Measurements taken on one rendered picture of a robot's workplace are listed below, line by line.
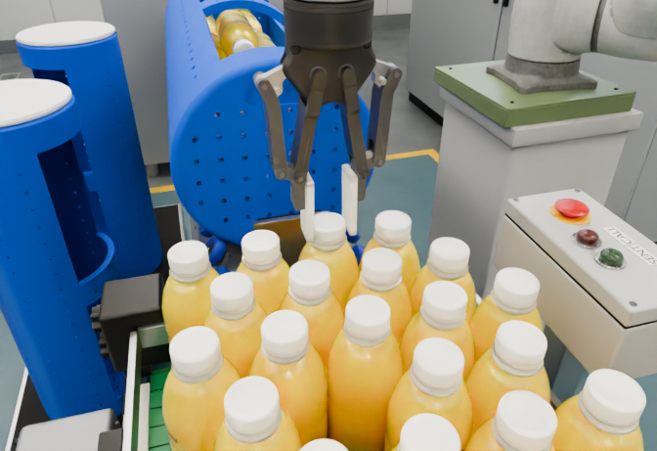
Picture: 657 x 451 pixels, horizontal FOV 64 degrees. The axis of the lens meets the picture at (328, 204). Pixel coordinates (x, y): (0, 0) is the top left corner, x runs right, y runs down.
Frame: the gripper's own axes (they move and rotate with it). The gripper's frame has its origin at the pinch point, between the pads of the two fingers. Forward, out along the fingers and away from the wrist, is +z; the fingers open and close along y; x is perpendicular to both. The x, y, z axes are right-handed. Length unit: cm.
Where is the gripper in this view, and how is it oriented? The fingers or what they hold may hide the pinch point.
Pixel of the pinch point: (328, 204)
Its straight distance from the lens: 53.3
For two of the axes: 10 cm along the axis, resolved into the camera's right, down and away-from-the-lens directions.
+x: 2.7, 5.0, -8.2
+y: -9.6, 1.4, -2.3
